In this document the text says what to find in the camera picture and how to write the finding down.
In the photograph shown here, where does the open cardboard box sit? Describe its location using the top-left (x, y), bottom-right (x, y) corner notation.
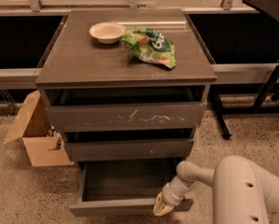
top-left (4, 91), bottom-right (74, 167)

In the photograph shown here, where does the white paper bowl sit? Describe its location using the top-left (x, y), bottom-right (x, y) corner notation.
top-left (89, 22), bottom-right (126, 45)

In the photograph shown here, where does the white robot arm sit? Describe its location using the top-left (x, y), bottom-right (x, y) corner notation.
top-left (153, 156), bottom-right (279, 224)

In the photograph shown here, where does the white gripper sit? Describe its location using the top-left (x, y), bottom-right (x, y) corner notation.
top-left (153, 182), bottom-right (187, 217)

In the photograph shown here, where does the black side table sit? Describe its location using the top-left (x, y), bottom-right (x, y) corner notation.
top-left (209, 0), bottom-right (279, 140)

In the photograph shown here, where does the dark grey drawer cabinet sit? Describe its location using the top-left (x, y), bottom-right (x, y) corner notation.
top-left (35, 8), bottom-right (218, 173)

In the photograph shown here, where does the grey bottom drawer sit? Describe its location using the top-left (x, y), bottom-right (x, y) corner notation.
top-left (68, 157), bottom-right (194, 218)

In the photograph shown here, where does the scratched grey top drawer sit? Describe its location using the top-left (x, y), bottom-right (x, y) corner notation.
top-left (47, 87), bottom-right (206, 133)

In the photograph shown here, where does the grey middle drawer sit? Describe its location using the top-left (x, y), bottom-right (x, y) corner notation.
top-left (64, 128), bottom-right (194, 161)

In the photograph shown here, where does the green chip bag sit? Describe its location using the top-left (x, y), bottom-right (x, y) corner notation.
top-left (121, 28), bottom-right (175, 69)

